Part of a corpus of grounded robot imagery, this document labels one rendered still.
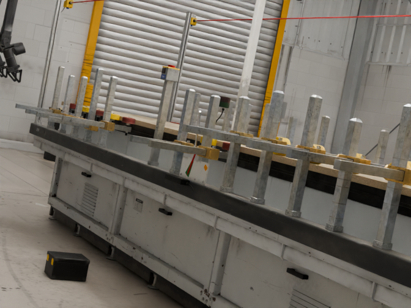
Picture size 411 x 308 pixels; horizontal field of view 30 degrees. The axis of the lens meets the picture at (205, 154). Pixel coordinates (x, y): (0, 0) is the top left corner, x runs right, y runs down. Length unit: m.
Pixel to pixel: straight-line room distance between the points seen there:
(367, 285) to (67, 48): 9.13
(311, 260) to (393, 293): 0.43
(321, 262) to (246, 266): 0.84
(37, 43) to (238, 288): 8.01
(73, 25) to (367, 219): 8.85
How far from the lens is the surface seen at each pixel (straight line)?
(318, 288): 3.17
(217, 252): 3.76
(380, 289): 2.58
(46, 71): 5.90
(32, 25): 11.21
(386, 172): 2.45
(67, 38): 11.37
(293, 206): 2.92
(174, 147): 3.42
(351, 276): 2.69
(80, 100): 5.13
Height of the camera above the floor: 1.02
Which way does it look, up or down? 3 degrees down
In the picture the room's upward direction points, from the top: 11 degrees clockwise
